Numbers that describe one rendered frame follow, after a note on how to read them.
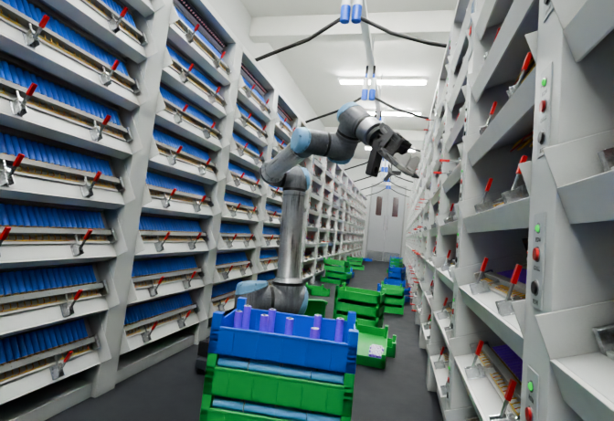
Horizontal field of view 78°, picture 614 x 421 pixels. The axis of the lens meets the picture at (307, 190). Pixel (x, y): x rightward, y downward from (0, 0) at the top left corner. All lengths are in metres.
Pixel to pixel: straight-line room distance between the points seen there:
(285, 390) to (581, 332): 0.53
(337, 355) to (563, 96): 0.58
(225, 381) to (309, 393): 0.17
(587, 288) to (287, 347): 0.53
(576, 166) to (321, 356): 0.55
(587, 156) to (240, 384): 0.70
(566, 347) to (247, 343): 0.55
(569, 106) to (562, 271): 0.20
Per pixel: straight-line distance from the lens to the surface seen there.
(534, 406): 0.60
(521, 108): 0.78
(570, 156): 0.56
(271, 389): 0.85
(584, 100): 0.58
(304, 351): 0.82
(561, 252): 0.54
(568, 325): 0.55
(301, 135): 1.32
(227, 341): 0.85
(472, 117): 1.29
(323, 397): 0.85
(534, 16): 0.99
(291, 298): 1.85
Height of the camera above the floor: 0.67
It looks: 6 degrees up
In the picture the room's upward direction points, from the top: 6 degrees clockwise
